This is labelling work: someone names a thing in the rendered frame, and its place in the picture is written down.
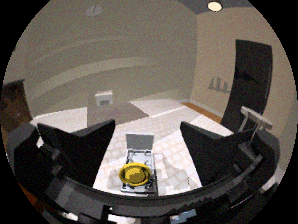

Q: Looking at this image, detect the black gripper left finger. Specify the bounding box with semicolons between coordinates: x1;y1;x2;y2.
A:
36;119;116;188

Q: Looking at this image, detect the yellow plate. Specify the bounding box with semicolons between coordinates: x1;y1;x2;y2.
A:
118;163;152;186

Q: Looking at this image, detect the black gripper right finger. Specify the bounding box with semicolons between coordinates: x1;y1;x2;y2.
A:
180;121;254;186

